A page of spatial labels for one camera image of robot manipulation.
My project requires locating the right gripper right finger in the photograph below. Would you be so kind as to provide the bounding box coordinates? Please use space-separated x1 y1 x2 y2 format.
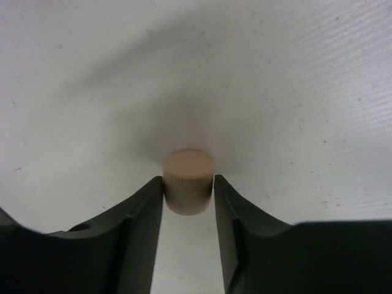
214 175 391 293

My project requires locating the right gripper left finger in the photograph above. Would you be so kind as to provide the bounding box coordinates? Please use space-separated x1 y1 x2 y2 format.
1 176 163 293

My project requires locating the small wood cylinder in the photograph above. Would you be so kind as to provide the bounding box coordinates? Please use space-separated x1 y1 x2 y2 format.
163 148 215 216

